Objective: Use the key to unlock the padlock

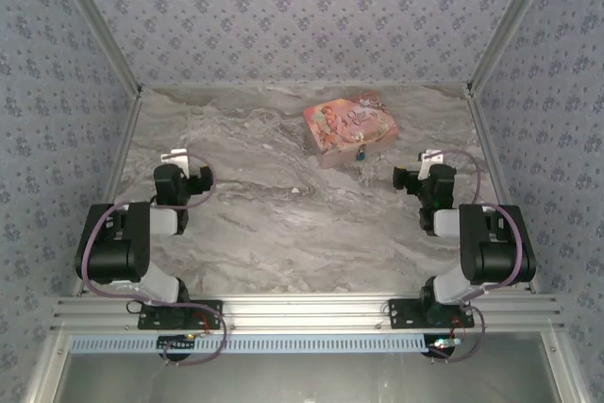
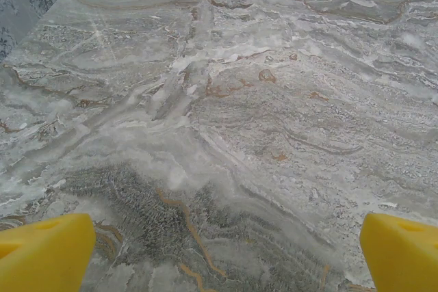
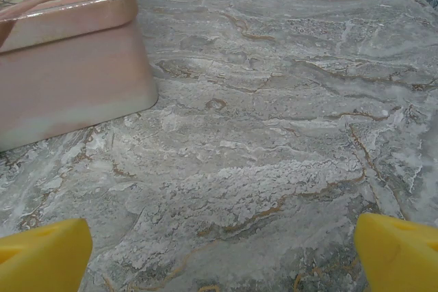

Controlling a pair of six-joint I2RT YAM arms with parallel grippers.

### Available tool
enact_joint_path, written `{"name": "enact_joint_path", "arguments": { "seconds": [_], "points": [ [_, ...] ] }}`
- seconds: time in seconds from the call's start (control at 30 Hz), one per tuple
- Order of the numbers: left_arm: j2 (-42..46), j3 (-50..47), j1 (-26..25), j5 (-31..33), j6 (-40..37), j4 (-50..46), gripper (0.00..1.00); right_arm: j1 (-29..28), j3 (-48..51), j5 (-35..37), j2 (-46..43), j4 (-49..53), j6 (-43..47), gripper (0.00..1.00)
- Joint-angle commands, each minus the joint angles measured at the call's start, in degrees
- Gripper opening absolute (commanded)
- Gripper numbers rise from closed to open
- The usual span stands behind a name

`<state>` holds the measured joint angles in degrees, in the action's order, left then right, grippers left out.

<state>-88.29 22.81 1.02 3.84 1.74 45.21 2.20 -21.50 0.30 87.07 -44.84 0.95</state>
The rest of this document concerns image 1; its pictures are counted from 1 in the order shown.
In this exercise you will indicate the pink illustrated wooden box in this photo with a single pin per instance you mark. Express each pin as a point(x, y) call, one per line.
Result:
point(351, 122)

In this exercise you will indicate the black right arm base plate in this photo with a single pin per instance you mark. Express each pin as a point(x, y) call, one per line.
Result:
point(406, 315)

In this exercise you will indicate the aluminium table side rail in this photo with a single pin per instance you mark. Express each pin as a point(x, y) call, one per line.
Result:
point(120, 172)
point(495, 172)

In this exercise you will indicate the aluminium frame post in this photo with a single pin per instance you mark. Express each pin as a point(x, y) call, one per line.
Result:
point(512, 21)
point(101, 21)

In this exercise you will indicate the aluminium front rail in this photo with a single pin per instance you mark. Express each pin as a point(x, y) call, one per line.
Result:
point(302, 311)

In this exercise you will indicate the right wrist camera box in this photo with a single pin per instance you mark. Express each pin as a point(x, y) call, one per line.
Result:
point(428, 160)

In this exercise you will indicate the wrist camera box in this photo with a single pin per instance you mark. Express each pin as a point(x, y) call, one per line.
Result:
point(428, 160)
point(173, 157)

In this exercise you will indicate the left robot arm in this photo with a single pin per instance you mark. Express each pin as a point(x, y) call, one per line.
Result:
point(113, 252)

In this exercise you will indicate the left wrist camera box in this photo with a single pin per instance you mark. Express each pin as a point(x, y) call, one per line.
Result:
point(173, 157)

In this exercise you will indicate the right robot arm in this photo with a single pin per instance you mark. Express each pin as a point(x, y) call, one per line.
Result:
point(495, 256)

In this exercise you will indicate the grey metal lower panel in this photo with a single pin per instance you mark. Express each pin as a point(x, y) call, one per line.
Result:
point(302, 379)

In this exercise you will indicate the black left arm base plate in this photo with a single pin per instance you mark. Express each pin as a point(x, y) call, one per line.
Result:
point(156, 320)

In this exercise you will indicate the small blue padlock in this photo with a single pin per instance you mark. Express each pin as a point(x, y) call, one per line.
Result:
point(361, 154)

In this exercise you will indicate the small circuit board black mount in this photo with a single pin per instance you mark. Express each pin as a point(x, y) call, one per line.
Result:
point(175, 343)
point(443, 345)

